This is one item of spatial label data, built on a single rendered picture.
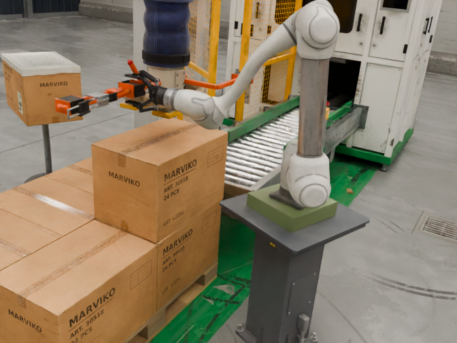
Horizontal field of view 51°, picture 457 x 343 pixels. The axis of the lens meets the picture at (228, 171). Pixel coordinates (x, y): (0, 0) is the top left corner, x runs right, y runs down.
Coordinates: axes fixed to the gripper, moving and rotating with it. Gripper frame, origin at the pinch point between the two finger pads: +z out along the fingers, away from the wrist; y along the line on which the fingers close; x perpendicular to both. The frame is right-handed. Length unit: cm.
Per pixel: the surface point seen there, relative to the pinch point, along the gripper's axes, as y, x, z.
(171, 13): -31.3, 19.4, -7.5
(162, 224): 61, -1, -19
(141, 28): -4, 133, 100
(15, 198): 69, -13, 68
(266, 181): 64, 81, -35
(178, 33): -22.9, 22.5, -9.3
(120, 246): 69, -16, -7
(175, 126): 29, 43, 5
